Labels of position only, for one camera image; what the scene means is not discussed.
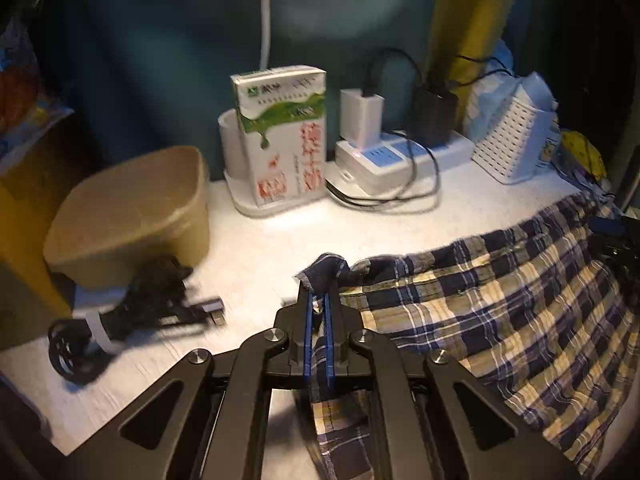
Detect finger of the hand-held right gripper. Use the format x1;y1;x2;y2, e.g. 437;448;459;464
587;215;640;281

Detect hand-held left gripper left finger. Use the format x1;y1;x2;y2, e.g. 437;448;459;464
75;282;321;480

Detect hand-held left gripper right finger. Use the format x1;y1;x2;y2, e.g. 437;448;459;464
322;290;581;480

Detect plaid pants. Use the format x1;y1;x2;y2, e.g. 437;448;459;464
295;192;640;480

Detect yellow bag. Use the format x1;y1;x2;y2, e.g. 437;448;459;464
560;130;608;181

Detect white perforated basket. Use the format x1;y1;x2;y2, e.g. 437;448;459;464
472;80;558;186

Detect white power strip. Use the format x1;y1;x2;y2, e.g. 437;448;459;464
334;130;476;198

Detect crumpled white plastic bag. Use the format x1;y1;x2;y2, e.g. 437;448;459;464
462;42;556;136

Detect green white milk carton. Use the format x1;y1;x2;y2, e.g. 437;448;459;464
230;65;328;208

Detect white desk lamp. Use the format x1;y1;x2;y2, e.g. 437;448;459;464
217;0;328;219

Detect brown paper bowl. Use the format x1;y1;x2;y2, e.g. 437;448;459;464
42;146;211;291

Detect white charger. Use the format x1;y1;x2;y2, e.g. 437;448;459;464
340;87;385;146

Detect black charger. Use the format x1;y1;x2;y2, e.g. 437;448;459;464
411;85;460;148

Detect yellow curtain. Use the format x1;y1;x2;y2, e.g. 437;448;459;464
427;0;526;106

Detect brown cardboard box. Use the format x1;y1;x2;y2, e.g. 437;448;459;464
0;115;101;351

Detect teal curtain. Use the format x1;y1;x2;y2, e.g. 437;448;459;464
30;0;441;183

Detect printed snack bag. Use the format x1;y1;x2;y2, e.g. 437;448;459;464
0;15;76;176

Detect bundled black cable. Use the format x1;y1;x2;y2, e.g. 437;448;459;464
47;255;226;386

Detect black charging cable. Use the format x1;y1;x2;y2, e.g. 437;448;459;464
445;52;511;91
327;49;442;211

